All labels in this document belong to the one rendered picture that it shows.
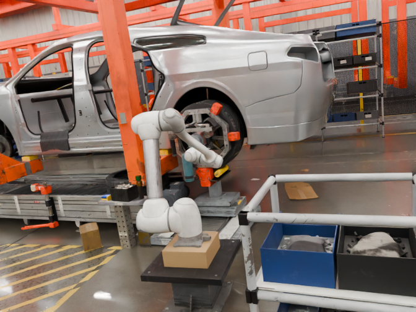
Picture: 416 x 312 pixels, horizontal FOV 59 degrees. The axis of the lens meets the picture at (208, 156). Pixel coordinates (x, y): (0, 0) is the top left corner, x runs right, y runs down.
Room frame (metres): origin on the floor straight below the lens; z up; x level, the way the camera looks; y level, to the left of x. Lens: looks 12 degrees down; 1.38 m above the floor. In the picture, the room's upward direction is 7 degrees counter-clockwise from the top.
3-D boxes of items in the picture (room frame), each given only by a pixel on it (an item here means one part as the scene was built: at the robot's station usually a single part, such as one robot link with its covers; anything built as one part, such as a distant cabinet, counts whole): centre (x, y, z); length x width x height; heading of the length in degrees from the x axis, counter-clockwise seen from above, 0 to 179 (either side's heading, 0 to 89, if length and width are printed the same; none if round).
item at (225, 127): (3.33, 0.04, 0.85); 0.54 x 0.07 x 0.54; 66
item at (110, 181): (3.79, 0.78, 0.39); 0.66 x 0.66 x 0.24
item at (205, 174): (3.37, 0.02, 0.48); 0.16 x 0.12 x 0.17; 156
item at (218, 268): (2.14, 0.17, 0.15); 0.50 x 0.50 x 0.30; 71
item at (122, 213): (3.09, 0.81, 0.21); 0.10 x 0.10 x 0.42; 66
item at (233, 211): (3.49, -0.03, 0.13); 0.50 x 0.36 x 0.10; 66
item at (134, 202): (3.08, 0.79, 0.44); 0.43 x 0.17 x 0.03; 66
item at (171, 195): (3.43, 0.34, 0.26); 0.42 x 0.18 x 0.35; 156
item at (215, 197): (3.49, -0.03, 0.32); 0.40 x 0.30 x 0.28; 66
